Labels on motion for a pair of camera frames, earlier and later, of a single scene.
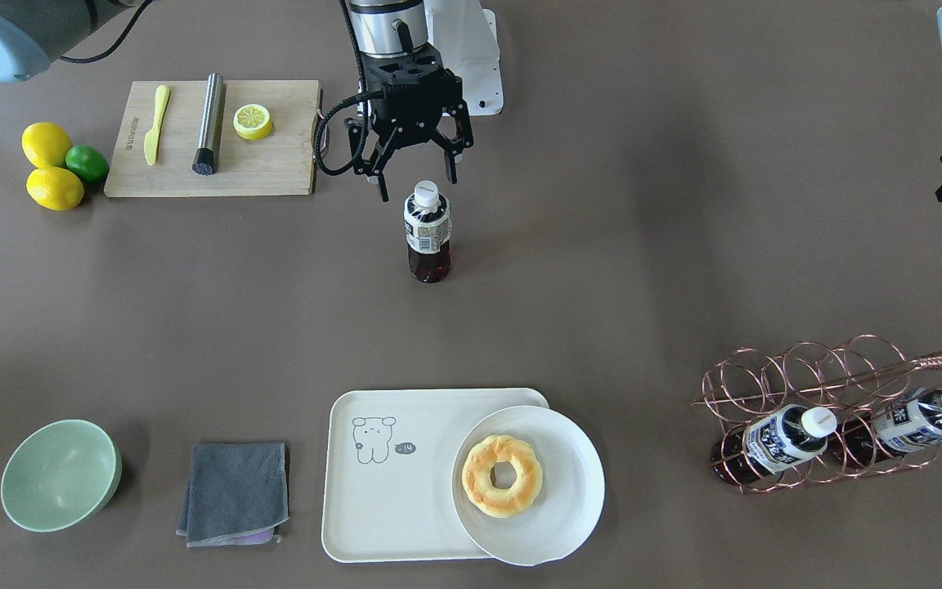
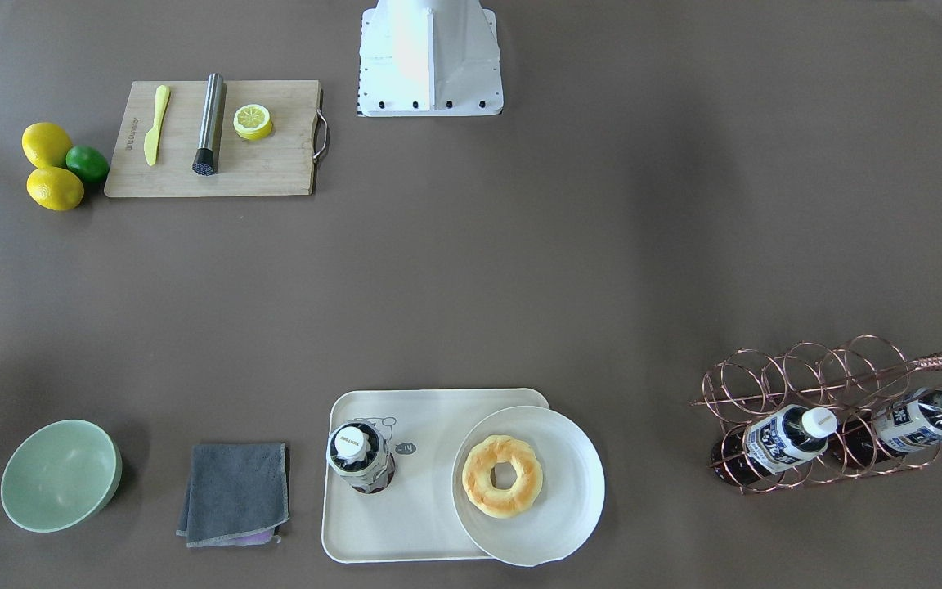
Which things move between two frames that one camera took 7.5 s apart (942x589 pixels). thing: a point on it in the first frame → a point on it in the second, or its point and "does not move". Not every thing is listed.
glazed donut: x=477 y=482 does not move
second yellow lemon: x=55 y=187 does not move
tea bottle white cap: x=427 y=194 → x=357 y=451
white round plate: x=571 y=495 does not move
